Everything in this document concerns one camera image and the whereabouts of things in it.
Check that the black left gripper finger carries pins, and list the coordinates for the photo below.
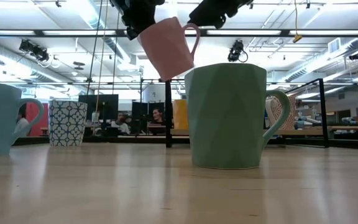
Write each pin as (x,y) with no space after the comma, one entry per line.
(138,21)

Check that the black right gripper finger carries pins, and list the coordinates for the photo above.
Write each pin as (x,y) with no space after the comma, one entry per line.
(207,17)

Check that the pink faceted mug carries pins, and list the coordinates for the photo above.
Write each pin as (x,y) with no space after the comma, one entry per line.
(166,49)

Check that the plain yellow mug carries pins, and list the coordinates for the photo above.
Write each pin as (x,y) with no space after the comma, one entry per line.
(180,115)

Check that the green faceted mug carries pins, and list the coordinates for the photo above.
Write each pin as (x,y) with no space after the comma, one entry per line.
(225,118)

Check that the orange floral patterned mug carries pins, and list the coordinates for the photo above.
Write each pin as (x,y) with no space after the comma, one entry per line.
(273,112)

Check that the blue white patterned mug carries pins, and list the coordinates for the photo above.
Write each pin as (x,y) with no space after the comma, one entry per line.
(67,123)

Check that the white round column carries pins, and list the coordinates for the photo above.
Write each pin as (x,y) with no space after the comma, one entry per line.
(154,93)

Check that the yellow hanging plug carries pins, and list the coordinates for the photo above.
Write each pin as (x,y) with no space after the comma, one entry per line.
(297,38)

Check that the black room divider panel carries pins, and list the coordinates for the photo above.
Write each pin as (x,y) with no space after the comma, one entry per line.
(140,109)

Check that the black monitor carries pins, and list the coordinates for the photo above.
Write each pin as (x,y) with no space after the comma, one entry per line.
(98,107)

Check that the person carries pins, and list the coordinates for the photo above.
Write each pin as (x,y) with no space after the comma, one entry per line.
(22,121)
(121,124)
(157,116)

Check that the black ceiling spotlight cluster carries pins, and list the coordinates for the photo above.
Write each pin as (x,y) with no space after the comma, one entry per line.
(34,51)

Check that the white ceiling vent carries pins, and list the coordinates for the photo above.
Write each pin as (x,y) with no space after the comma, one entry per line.
(334,45)

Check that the black ceiling fixture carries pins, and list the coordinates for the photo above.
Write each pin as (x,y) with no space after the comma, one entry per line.
(356,56)

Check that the red partition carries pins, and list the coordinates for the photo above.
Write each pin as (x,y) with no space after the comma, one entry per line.
(33,113)

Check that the wooden top workbench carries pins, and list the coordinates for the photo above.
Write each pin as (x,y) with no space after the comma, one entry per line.
(346,128)

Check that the black overhead camera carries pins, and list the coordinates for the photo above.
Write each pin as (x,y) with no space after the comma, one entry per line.
(236,51)

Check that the black overhead frame beam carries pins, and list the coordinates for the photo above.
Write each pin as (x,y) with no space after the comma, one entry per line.
(286,32)

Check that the black table edge rail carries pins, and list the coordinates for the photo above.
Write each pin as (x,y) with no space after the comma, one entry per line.
(104,140)

